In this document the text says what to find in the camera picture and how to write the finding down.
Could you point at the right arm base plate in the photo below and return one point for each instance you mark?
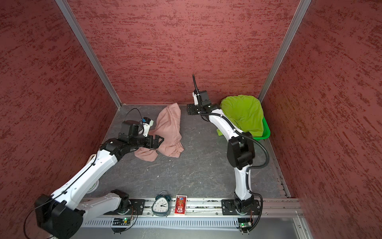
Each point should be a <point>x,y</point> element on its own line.
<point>229,206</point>

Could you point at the lime green shorts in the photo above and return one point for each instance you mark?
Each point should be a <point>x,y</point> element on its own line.
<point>245,112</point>

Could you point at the left green circuit board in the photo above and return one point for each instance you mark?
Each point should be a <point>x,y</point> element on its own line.
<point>120,222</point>

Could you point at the pink shorts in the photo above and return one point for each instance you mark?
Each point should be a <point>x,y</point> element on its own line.
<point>168,127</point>

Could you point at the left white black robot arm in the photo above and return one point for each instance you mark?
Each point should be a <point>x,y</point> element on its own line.
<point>62,213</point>

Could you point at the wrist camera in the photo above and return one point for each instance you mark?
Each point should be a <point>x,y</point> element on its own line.
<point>147,123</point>
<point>196,98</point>

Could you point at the red playing card box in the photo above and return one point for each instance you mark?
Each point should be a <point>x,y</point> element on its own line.
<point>180,205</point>

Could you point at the white perforated cable duct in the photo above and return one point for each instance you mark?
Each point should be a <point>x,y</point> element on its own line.
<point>169,223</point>

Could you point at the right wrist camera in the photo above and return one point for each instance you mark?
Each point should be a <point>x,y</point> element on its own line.
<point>196,98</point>

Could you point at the green plastic basket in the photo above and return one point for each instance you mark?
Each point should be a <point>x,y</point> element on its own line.
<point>266,131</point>

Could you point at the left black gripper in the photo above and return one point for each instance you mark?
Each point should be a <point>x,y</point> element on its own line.
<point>155,145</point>

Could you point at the left aluminium corner post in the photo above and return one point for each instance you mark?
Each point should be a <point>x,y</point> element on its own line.
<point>79,34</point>

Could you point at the aluminium corner post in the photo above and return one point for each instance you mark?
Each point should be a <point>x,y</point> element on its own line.
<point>79,34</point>
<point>287,40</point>

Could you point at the green circuit board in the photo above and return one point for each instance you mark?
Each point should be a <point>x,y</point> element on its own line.
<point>245,224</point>
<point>120,222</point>

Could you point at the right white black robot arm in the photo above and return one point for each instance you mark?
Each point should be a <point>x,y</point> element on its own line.
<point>240,149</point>

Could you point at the right aluminium corner post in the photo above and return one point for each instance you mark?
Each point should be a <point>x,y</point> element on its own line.
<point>287,40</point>

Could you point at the dark green alarm clock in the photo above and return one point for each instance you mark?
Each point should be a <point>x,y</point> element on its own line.
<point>161,206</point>

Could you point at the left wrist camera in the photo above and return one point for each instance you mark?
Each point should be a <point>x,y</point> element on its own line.
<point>147,123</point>

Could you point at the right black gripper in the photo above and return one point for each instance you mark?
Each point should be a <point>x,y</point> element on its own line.
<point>191,107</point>

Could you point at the right green circuit board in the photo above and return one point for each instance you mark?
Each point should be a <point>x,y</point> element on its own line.
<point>245,224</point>

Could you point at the aluminium mounting rail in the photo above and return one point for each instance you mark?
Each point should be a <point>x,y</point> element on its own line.
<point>211,207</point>

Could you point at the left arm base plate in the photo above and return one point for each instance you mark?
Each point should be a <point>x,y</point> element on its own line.
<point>136,207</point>

